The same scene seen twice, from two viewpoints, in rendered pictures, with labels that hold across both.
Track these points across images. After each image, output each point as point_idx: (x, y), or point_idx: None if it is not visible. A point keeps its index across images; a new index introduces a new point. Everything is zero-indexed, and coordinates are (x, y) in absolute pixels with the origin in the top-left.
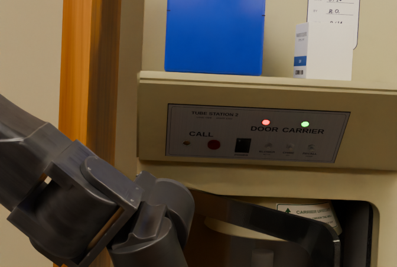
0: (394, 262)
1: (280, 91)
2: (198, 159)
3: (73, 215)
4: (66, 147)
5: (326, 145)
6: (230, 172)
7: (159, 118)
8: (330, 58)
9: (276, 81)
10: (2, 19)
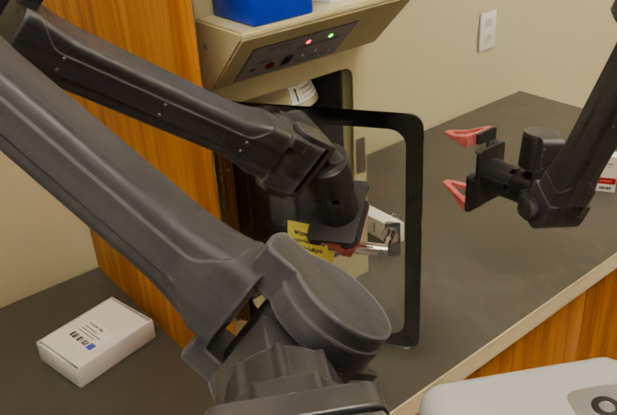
0: (362, 103)
1: (326, 20)
2: (253, 77)
3: (306, 166)
4: (283, 122)
5: (335, 43)
6: (264, 77)
7: (242, 60)
8: None
9: (325, 15)
10: None
